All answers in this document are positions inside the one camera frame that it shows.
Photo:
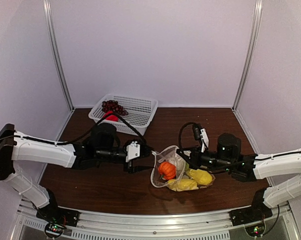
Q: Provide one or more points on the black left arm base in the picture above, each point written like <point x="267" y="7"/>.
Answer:
<point x="58" y="215"/>

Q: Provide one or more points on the white plastic perforated basket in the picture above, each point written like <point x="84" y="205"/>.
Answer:
<point x="141" y="110"/>

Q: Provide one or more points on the left aluminium corner post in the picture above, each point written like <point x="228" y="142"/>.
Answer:
<point x="55" y="53"/>

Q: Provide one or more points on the aluminium front rail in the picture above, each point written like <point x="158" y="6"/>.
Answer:
<point x="212" y="225"/>

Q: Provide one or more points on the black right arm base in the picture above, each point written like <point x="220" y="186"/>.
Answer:
<point x="251" y="214"/>

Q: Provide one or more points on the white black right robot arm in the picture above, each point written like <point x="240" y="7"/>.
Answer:
<point x="249" y="168"/>

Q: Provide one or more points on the purple fake grapes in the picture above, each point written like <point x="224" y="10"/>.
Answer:
<point x="113" y="106"/>

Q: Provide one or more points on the red fake food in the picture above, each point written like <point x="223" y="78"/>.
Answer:
<point x="110" y="117"/>

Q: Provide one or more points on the clear zip top bag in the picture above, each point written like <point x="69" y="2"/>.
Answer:
<point x="170" y="155"/>

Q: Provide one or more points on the yellow fake banana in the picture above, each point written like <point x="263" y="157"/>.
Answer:
<point x="182" y="185"/>

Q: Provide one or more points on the yellow fake lemon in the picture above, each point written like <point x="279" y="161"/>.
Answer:
<point x="202" y="177"/>

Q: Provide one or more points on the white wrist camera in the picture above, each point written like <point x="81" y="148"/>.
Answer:
<point x="200" y="135"/>
<point x="136" y="149"/>

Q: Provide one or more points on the right aluminium corner post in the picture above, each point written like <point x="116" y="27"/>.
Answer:
<point x="255" y="29"/>

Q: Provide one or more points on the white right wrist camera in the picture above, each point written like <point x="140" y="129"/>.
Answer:
<point x="200" y="135"/>

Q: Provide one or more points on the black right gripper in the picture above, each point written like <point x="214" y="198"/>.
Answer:
<point x="194" y="155"/>

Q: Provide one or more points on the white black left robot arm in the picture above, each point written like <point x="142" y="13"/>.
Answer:
<point x="16" y="146"/>

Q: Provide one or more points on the aluminium corner post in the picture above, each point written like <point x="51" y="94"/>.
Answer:
<point x="255" y="29"/>
<point x="55" y="53"/>

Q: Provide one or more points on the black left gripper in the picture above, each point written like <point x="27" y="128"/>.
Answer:
<point x="132" y="169"/>

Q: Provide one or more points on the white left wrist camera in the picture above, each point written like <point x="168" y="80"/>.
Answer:
<point x="136" y="149"/>

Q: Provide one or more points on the orange fake food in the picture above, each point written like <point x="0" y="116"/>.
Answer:
<point x="167" y="170"/>

